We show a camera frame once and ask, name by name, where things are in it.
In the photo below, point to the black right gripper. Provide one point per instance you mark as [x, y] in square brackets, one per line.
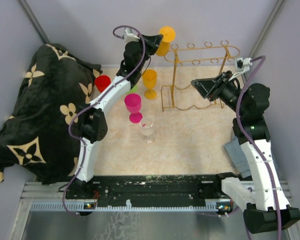
[212, 87]

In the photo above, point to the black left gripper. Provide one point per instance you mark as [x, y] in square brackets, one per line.
[153, 42]

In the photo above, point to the orange plastic wine glass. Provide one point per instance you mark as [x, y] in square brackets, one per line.
[169, 35]
[149, 79]

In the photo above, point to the green plastic wine glass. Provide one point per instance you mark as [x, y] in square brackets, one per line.
[133, 90]

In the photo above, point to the red plastic wine glass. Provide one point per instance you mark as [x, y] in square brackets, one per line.
[102, 82]

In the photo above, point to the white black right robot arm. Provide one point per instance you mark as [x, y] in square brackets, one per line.
[265, 209]

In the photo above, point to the pink plastic wine glass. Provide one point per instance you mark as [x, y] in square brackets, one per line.
[133, 103]

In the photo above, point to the clear wine glass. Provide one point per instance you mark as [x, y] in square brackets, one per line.
[147, 129]

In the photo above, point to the grey folded cloth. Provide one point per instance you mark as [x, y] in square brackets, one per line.
[237, 157]

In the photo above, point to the black floral blanket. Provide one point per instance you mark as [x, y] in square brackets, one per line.
[41, 132]

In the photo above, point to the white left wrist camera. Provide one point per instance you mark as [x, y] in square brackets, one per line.
[129, 36]

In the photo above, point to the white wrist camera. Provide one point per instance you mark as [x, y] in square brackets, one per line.
[241, 64]
[129, 36]

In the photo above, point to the gold wire glass rack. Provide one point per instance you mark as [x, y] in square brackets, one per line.
[194, 62]

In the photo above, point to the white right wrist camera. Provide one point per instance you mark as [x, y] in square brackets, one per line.
[241, 64]

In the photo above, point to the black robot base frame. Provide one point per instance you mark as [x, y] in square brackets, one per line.
[192, 192]

